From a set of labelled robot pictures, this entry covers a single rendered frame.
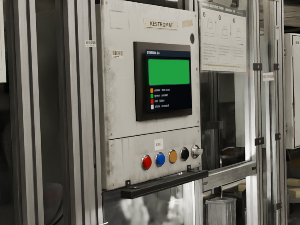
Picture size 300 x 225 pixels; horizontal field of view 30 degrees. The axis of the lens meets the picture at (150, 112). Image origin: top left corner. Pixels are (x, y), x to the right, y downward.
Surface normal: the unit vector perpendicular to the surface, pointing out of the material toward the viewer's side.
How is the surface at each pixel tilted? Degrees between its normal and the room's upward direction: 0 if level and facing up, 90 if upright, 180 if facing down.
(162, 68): 90
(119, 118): 90
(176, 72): 90
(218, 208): 90
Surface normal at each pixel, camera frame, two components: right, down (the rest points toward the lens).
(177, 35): 0.80, 0.00
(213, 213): -0.59, 0.06
